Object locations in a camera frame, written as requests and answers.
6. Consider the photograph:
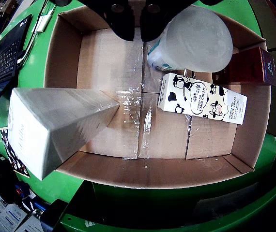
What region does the white power adapter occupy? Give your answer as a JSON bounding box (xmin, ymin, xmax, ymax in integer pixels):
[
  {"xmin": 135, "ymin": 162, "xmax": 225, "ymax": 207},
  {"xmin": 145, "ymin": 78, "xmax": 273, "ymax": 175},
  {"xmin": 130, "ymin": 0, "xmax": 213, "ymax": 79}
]
[{"xmin": 35, "ymin": 13, "xmax": 54, "ymax": 33}]

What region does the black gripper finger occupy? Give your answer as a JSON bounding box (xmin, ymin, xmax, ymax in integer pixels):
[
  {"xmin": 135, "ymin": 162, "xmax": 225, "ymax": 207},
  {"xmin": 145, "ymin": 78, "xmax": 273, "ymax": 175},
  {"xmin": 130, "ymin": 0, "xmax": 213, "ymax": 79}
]
[
  {"xmin": 140, "ymin": 0, "xmax": 221, "ymax": 42},
  {"xmin": 78, "ymin": 0, "xmax": 137, "ymax": 42}
]

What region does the flattened printed carton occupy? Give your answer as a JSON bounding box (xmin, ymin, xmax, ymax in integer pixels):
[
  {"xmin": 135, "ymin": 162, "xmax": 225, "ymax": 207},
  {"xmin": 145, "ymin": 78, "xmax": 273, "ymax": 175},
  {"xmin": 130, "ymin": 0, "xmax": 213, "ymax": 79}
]
[{"xmin": 0, "ymin": 127, "xmax": 30, "ymax": 178}]

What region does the white printed paper sheet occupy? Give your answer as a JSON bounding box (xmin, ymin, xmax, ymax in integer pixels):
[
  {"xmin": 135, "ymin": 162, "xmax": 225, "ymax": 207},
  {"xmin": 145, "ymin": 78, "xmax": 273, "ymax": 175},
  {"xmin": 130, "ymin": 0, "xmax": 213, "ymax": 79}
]
[
  {"xmin": 14, "ymin": 215, "xmax": 44, "ymax": 232},
  {"xmin": 0, "ymin": 194, "xmax": 30, "ymax": 232}
]

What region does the shallow cardboard tray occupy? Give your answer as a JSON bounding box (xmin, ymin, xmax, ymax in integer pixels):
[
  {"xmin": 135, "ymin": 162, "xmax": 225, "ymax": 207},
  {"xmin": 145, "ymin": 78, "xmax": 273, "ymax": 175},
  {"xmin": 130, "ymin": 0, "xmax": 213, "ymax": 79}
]
[{"xmin": 43, "ymin": 4, "xmax": 272, "ymax": 189}]

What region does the grey cable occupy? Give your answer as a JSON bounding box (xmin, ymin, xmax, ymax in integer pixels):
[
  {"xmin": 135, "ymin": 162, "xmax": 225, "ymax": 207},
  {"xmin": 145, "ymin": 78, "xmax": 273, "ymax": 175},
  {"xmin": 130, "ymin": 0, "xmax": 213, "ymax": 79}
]
[{"xmin": 16, "ymin": 4, "xmax": 47, "ymax": 65}]

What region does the black round object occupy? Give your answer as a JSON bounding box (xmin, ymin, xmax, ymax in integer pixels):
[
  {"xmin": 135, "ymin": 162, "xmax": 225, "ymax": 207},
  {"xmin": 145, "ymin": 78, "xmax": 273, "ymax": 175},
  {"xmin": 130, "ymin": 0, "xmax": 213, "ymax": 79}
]
[{"xmin": 0, "ymin": 157, "xmax": 22, "ymax": 203}]

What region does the black box device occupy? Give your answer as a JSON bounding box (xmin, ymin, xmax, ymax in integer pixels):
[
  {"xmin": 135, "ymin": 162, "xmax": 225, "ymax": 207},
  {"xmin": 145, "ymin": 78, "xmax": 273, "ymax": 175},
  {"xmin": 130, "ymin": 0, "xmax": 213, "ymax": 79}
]
[{"xmin": 39, "ymin": 199, "xmax": 68, "ymax": 232}]

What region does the small blue red box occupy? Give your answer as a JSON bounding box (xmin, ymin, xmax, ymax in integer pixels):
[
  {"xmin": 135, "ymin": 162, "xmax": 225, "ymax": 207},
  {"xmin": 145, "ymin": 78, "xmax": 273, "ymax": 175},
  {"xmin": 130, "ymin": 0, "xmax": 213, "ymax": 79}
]
[{"xmin": 14, "ymin": 182, "xmax": 31, "ymax": 196}]

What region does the black laptop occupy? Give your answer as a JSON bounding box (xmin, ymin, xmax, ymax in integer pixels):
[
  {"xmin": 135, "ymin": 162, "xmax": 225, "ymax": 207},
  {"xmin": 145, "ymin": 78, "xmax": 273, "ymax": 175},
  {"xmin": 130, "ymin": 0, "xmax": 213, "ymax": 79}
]
[{"xmin": 0, "ymin": 13, "xmax": 33, "ymax": 121}]

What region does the green metal shelf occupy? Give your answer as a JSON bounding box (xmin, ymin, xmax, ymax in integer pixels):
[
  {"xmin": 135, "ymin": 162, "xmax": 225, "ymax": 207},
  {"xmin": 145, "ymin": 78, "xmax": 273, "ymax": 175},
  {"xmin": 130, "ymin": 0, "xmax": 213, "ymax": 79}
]
[{"xmin": 55, "ymin": 154, "xmax": 276, "ymax": 232}]

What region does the cow print hand cream box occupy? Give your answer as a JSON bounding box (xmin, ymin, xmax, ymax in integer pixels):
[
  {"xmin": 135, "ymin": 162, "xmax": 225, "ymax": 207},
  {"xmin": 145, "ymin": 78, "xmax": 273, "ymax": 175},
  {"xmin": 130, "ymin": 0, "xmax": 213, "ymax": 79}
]
[{"xmin": 157, "ymin": 72, "xmax": 248, "ymax": 126}]

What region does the dark red carton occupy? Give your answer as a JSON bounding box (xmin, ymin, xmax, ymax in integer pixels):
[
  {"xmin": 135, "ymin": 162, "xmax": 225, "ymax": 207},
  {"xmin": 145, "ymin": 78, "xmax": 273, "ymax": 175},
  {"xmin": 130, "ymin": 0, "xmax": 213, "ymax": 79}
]
[{"xmin": 212, "ymin": 46, "xmax": 276, "ymax": 87}]

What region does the frosted cap teal label bottle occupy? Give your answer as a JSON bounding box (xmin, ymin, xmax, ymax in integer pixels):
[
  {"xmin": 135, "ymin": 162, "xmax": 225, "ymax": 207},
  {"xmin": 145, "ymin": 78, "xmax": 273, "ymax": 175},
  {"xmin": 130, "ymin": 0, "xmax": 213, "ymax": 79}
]
[{"xmin": 147, "ymin": 5, "xmax": 234, "ymax": 73}]

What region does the tall white carton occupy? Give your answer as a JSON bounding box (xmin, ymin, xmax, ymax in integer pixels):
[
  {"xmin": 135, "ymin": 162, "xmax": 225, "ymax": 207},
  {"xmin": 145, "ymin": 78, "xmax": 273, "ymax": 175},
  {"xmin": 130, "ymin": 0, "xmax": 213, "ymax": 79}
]
[{"xmin": 7, "ymin": 87, "xmax": 120, "ymax": 181}]

